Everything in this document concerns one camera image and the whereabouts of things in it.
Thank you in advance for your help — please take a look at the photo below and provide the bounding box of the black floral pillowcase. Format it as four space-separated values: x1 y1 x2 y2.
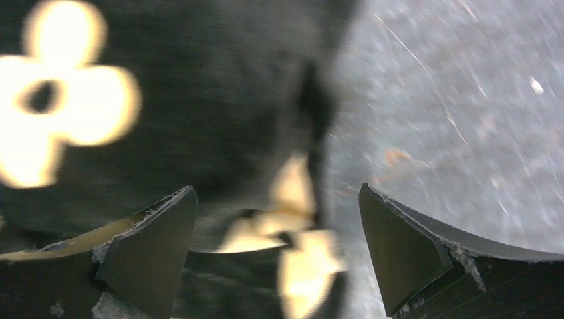
1 1 361 318

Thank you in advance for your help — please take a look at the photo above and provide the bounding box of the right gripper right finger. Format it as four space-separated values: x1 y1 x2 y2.
358 184 563 319

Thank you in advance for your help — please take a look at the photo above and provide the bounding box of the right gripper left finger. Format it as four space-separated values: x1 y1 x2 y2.
1 185 198 318

